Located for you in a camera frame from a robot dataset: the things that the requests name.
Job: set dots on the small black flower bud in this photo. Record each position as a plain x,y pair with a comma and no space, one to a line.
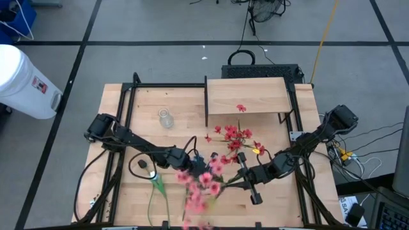
142,164

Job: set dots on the white printed paper sheet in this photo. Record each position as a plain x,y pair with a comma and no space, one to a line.
344,203

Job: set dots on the black floor fan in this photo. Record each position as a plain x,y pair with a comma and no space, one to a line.
265,11

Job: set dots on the yellow power plug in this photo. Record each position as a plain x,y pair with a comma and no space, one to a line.
345,156

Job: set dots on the light wooden shelf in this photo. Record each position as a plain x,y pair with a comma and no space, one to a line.
255,96

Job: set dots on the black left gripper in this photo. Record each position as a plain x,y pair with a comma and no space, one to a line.
180,159

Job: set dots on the silver metal bracket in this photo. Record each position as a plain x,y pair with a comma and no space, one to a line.
295,135

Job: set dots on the white trash bin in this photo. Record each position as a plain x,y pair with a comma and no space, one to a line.
19,83

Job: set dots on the black computer keyboard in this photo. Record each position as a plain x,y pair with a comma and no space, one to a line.
393,220

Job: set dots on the clear glass vase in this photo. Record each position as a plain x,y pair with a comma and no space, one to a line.
166,120

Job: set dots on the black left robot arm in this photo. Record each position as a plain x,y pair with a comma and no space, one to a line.
134,139

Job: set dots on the white artificial tulip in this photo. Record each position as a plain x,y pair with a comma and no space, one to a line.
158,185

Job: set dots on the red artificial flower bunch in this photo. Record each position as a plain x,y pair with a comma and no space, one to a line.
234,143

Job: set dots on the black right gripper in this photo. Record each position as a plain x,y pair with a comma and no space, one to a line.
255,179

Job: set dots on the small black device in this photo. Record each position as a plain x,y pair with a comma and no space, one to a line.
355,214

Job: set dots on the large computer monitor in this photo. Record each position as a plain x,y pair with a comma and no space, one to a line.
403,159

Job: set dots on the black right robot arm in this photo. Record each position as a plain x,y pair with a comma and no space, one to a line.
319,135

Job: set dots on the blue storage bin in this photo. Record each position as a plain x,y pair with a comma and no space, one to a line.
27,16

